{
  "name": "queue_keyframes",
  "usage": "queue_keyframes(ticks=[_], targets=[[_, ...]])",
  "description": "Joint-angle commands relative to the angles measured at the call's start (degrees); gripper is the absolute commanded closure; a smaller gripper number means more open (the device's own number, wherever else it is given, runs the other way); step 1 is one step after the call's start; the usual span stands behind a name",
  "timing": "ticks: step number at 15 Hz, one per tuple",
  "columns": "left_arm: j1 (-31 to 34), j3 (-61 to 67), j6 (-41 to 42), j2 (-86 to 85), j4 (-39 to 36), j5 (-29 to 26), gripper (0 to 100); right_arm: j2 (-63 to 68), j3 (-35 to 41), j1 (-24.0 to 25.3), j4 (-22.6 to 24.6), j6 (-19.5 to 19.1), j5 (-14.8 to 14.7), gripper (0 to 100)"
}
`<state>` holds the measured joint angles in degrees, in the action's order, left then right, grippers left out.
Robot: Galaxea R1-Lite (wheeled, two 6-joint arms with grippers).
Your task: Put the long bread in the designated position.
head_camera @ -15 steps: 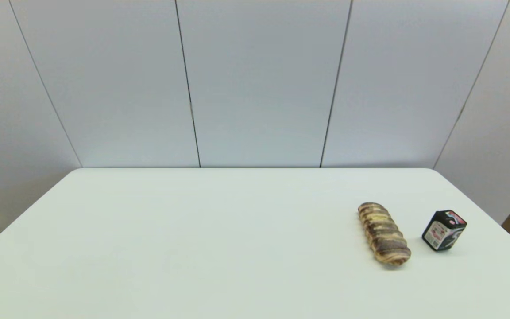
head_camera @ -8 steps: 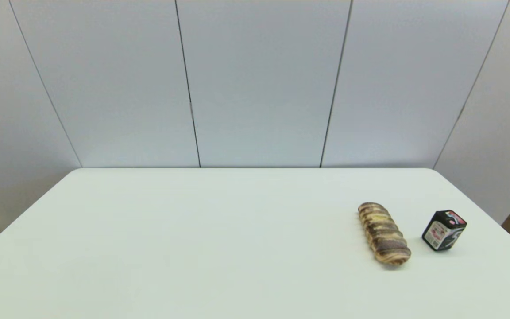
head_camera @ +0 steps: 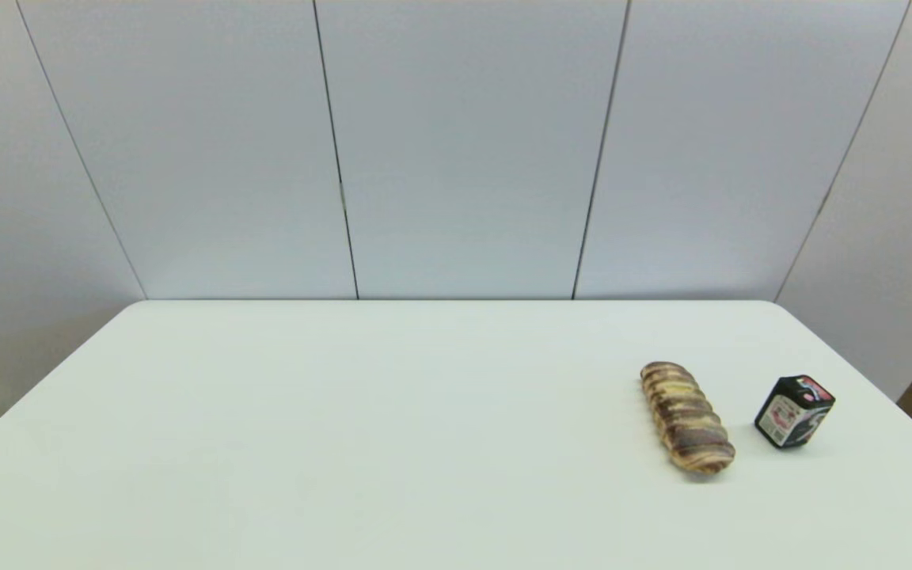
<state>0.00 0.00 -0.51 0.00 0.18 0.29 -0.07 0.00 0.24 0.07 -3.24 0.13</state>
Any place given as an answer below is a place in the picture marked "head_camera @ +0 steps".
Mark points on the small black printed box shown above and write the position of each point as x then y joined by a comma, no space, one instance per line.
793,412

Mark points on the long brown swirl bread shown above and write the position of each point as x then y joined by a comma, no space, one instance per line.
686,418

